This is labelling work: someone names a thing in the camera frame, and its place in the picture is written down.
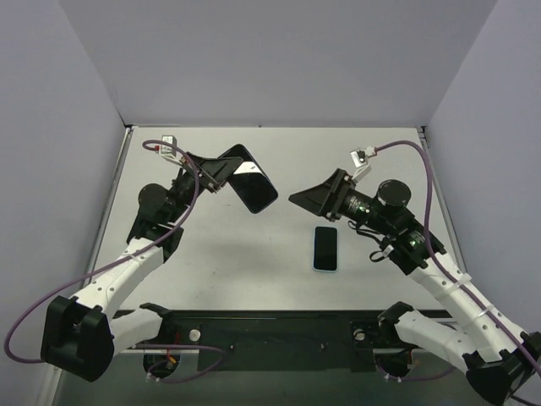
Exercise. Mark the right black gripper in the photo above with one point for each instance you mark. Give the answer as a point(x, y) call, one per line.
point(336, 194)

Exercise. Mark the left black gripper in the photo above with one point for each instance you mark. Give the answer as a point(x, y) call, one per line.
point(202, 172)

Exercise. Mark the blue phone black screen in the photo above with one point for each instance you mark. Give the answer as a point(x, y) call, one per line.
point(249, 181)

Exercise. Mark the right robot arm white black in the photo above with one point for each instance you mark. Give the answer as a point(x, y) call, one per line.
point(496, 355)

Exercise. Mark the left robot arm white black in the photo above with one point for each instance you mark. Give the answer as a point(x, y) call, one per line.
point(82, 333)

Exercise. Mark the light blue cased phone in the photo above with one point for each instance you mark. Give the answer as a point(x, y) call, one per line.
point(325, 256)

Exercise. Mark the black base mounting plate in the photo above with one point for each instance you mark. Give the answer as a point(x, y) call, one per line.
point(288, 340)

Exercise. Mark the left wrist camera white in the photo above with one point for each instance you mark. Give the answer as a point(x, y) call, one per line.
point(167, 149)

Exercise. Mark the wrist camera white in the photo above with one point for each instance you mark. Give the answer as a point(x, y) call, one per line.
point(167, 149)
point(360, 158)

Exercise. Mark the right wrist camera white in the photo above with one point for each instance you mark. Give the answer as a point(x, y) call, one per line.
point(360, 158)

